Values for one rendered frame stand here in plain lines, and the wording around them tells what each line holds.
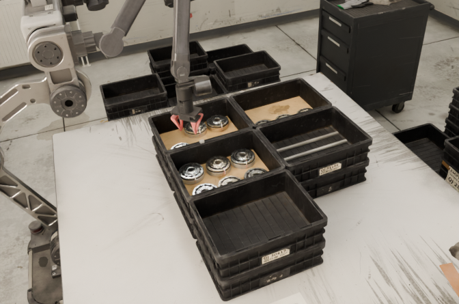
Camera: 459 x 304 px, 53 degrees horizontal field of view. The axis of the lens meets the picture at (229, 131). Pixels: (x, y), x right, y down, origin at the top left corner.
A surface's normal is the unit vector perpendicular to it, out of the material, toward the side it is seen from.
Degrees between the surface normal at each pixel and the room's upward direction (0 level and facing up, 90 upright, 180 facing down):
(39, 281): 0
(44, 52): 90
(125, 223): 0
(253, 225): 0
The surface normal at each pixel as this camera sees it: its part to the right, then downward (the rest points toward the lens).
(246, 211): -0.06, -0.81
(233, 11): 0.33, 0.53
